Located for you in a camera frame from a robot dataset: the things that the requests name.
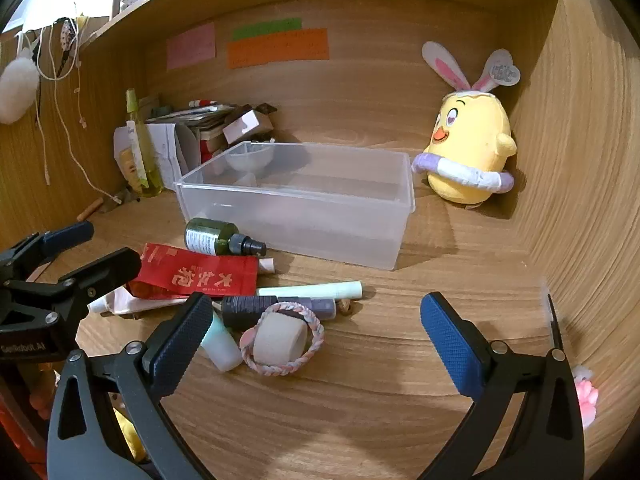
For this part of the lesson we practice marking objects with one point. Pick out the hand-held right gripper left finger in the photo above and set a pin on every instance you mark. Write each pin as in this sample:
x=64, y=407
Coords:
x=181, y=347

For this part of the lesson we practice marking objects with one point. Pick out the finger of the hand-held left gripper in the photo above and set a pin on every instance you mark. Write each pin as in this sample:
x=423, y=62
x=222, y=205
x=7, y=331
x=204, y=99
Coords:
x=107, y=269
x=70, y=236

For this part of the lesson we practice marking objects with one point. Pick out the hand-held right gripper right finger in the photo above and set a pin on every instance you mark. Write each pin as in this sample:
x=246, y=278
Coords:
x=450, y=347

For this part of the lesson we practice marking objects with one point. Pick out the mint white small tube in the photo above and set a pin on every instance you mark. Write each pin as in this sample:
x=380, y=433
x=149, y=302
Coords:
x=222, y=351

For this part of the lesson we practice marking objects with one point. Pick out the red packet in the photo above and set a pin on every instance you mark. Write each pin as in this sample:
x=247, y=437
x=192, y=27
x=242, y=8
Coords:
x=200, y=272

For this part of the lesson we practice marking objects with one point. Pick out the dark purple bottle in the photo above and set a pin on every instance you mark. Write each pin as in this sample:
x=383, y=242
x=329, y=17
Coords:
x=250, y=311

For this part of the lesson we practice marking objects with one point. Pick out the white tape roll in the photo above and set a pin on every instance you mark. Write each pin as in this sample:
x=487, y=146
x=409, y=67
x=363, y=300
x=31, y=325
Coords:
x=277, y=341

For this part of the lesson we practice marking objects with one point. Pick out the dark green bottle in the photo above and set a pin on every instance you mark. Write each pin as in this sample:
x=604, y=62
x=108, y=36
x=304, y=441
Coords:
x=207, y=237

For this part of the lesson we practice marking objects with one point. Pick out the pale pink small tube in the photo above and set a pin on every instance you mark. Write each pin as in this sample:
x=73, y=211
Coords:
x=266, y=265

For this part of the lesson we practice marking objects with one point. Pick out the mint white long stick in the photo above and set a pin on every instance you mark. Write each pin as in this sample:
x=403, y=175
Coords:
x=310, y=290

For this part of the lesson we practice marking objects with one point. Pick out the clear plastic storage box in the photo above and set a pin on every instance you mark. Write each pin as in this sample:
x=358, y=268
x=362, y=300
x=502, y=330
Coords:
x=300, y=232

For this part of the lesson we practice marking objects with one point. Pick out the person's left forearm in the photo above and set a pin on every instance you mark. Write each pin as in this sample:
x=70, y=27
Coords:
x=10, y=440

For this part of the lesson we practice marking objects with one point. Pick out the cream packet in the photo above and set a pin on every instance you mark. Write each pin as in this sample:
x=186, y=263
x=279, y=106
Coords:
x=127, y=167

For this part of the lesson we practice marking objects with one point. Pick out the yellow soft item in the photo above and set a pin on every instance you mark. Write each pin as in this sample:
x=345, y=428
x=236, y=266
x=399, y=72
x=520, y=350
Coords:
x=127, y=435

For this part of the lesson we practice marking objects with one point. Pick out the black stick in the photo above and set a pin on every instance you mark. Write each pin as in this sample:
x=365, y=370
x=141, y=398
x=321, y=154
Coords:
x=554, y=325

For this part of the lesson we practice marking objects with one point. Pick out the yellow spray bottle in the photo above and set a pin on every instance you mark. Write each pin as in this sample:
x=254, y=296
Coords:
x=145, y=160

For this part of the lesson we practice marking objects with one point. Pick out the small brown bead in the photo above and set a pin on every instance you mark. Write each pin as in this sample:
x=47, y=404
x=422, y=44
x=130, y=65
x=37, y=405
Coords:
x=345, y=306

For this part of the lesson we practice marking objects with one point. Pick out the white folded paper stack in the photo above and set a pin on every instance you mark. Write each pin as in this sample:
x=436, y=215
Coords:
x=170, y=146

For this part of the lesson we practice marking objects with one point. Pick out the pink fluffy item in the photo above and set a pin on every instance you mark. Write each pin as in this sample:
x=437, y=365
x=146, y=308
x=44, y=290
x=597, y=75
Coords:
x=585, y=395

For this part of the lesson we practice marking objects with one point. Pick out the red box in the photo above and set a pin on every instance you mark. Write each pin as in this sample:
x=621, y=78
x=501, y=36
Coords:
x=207, y=152

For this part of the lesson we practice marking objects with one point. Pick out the white fluffy pompom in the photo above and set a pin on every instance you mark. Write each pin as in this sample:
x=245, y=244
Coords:
x=17, y=90

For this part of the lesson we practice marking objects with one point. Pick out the pile of papers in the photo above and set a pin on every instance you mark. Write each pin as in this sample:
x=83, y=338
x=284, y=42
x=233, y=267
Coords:
x=195, y=116

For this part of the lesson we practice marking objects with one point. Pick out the red white marker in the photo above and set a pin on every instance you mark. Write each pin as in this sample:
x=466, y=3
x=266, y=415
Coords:
x=204, y=103

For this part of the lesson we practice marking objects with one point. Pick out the small white cardboard box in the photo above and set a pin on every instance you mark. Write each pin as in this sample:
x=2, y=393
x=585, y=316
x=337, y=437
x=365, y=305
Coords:
x=245, y=122

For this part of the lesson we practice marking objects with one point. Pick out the black patterned hairband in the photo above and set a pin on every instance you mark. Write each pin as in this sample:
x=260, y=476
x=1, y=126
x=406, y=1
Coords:
x=66, y=35

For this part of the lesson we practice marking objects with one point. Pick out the yellow chick plush toy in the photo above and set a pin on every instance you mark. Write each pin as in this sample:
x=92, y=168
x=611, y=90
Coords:
x=470, y=145

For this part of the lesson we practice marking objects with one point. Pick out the pink paper note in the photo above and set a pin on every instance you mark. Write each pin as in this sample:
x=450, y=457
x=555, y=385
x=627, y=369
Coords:
x=191, y=46

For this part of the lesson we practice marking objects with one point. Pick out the brown bottle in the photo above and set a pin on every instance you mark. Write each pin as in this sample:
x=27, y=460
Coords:
x=117, y=7

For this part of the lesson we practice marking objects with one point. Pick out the orange paper note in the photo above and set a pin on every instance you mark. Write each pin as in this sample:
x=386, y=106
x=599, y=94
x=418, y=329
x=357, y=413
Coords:
x=280, y=50

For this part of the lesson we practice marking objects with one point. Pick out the green paper note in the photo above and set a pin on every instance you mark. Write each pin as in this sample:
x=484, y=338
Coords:
x=267, y=29

